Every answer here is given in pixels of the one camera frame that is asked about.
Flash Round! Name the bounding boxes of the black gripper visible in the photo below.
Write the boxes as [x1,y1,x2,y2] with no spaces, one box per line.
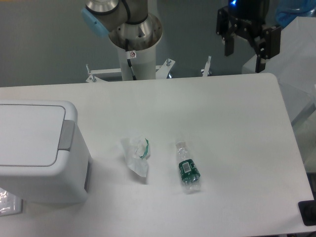
[216,0,281,73]

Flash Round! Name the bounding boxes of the white trash can lid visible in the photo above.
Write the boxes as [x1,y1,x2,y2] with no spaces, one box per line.
[0,102,78,167]

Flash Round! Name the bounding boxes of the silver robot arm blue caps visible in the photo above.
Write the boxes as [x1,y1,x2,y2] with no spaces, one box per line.
[81,0,281,73]

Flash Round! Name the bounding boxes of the white trash can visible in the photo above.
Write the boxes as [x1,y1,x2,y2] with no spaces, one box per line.
[0,99,92,203]

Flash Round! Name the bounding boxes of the blue water jug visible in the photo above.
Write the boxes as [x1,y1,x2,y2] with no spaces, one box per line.
[275,0,316,28]

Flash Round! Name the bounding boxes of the clear bottle green label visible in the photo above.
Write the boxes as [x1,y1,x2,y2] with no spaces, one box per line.
[175,140,201,194]

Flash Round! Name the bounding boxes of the crumpled white plastic wrapper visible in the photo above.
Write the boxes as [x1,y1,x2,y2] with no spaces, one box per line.
[120,136,151,178]

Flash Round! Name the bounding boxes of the black device at table edge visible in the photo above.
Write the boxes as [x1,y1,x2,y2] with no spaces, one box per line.
[298,200,316,226]

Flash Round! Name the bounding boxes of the shiny plastic sheet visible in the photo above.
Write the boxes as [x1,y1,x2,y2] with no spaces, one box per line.
[0,188,23,217]

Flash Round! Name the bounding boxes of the white metal base frame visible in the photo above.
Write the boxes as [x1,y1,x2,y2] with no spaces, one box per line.
[85,55,212,83]

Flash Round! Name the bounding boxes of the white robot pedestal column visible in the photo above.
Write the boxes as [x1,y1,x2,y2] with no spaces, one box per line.
[117,46,156,81]

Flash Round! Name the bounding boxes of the black cable on pedestal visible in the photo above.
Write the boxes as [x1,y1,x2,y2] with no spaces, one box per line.
[124,39,138,81]

